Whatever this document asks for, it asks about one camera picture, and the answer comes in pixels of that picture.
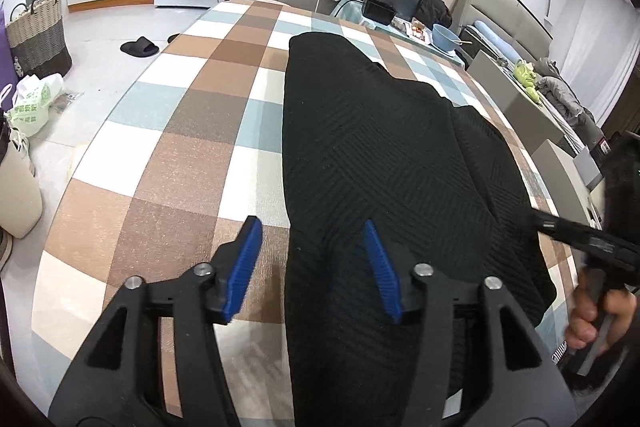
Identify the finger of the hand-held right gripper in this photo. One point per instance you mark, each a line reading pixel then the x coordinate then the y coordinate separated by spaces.
pixel 555 226

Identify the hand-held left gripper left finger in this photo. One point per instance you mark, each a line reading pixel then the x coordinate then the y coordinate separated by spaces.
pixel 245 267

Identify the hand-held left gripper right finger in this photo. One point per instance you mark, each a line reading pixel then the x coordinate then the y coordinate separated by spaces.
pixel 382 267

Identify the black knit sweater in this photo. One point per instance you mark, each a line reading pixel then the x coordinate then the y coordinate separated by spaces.
pixel 400 147

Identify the person's right hand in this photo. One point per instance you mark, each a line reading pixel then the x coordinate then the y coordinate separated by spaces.
pixel 582 312

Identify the grey upholstered platform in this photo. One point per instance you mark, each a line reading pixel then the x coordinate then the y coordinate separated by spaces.
pixel 555 167

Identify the black box with red label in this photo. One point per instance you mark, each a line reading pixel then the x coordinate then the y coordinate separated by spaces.
pixel 600 146

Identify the beige ottoman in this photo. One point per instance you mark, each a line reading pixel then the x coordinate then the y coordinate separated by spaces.
pixel 515 107

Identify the grey clothing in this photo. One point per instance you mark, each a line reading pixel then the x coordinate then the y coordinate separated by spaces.
pixel 565 94

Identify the green toy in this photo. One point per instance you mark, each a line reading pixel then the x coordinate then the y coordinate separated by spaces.
pixel 526 77

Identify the plaid blanket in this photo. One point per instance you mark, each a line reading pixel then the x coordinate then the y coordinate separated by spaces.
pixel 200 117

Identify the blue pillow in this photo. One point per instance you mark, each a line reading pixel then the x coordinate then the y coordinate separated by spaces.
pixel 492 39

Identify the beige headboard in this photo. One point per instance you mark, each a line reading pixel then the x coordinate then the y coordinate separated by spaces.
pixel 505 19

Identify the blue bowl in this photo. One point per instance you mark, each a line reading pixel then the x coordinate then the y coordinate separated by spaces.
pixel 445 39

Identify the cream canvas bag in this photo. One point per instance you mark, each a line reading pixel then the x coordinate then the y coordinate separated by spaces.
pixel 17 197

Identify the food tray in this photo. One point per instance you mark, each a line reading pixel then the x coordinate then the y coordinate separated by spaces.
pixel 417 31

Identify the black slipper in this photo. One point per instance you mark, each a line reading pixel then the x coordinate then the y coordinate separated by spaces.
pixel 174 38
pixel 140 47

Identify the light blue checked tablecloth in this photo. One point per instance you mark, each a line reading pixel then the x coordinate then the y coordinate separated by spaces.
pixel 350 14

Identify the small black box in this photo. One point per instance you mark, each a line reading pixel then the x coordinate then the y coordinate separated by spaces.
pixel 377 11

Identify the white plastic bag green print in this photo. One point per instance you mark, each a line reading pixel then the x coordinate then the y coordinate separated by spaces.
pixel 32 104

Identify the woven laundry basket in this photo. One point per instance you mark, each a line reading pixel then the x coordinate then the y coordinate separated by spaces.
pixel 40 37

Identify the purple bag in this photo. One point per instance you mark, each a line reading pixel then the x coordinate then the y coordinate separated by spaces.
pixel 4 52

